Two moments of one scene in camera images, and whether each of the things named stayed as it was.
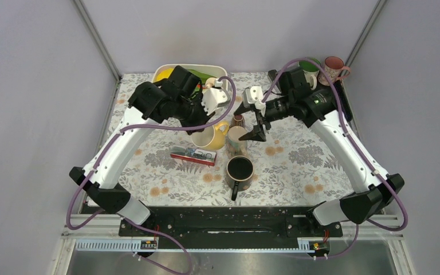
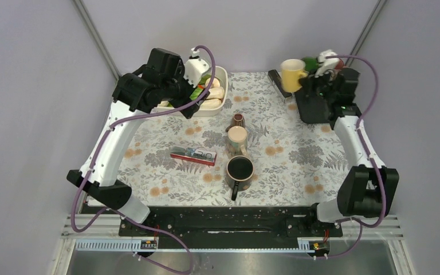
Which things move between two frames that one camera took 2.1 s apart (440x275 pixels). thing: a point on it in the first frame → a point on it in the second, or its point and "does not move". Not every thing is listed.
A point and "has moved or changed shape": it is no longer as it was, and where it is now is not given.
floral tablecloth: [230, 162] does not move
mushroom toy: [210, 82] does not move
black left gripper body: [192, 113] → [177, 89]
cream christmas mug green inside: [311, 70] does not move
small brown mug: [238, 120] does not move
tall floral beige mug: [235, 146] does not move
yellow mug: [212, 137] has moved or changed shape
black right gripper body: [278, 107] → [321, 85]
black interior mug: [240, 171] does not move
